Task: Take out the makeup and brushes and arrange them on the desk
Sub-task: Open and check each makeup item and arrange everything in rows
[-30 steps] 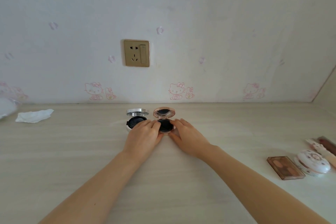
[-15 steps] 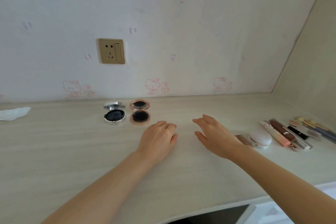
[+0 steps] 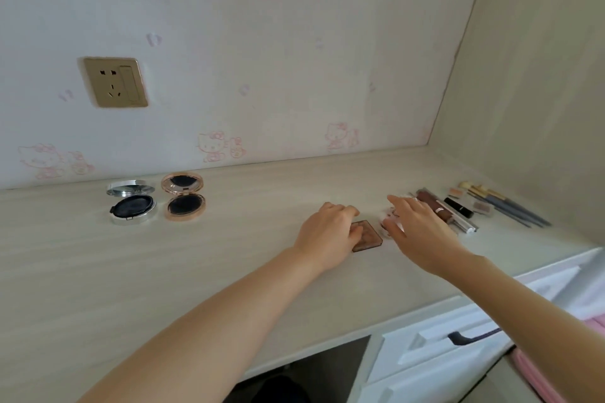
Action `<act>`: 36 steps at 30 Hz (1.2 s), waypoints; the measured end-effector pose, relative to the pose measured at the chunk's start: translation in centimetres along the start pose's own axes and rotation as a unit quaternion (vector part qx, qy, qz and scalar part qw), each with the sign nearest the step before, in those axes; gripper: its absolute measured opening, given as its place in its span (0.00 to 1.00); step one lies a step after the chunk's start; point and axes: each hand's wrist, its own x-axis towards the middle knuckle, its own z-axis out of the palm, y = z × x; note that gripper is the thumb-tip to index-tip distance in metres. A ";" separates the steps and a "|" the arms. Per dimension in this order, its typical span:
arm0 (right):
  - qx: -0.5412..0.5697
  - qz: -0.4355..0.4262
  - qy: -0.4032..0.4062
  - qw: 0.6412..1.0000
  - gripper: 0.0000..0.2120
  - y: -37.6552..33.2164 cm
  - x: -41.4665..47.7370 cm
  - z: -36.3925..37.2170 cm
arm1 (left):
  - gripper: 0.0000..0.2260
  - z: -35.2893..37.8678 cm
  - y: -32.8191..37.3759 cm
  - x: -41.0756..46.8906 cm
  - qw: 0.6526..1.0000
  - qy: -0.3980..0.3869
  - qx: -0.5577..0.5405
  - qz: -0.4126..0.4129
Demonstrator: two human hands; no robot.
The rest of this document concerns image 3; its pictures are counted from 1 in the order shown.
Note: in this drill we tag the person's black trousers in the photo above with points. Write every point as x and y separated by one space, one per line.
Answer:
279 391

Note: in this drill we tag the pink quilted mat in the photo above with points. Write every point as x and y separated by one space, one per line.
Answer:
548 374

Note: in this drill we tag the set of makeup brushes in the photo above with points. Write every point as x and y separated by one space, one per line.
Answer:
501 214

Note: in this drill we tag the small black case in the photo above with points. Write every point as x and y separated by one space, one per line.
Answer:
458 207

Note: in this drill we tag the light wooden side panel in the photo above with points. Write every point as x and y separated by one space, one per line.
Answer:
529 86

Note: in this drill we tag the pink glitter single eyeshadow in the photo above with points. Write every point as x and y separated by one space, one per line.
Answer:
482 207

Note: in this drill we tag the orange single eyeshadow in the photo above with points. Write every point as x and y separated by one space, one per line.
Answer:
456 191

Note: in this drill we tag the white wooden drawer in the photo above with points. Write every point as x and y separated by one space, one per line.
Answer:
416 341

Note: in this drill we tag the rose gold brown lipstick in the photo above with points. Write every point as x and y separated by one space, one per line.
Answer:
427 199

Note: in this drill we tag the rose gold floral compact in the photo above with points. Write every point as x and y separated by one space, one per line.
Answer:
185 204

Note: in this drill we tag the person's left hand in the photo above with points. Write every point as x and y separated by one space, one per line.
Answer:
326 239

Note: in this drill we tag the white round blush compact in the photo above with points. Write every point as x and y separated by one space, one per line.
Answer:
388 214

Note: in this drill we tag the person's left forearm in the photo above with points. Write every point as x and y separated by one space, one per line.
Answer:
212 336

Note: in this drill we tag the person's right hand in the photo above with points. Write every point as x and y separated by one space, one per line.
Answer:
425 237

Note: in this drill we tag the person's right forearm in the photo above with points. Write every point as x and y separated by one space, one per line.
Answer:
534 322

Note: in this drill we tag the brown eyeshadow quad palette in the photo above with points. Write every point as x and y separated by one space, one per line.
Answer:
371 237

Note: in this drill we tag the silver round cushion compact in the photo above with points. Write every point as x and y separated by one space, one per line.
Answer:
132 206

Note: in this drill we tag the white panelled bed frame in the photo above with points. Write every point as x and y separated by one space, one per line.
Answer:
591 284

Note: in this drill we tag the gold wall socket plate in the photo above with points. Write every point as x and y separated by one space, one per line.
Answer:
116 82

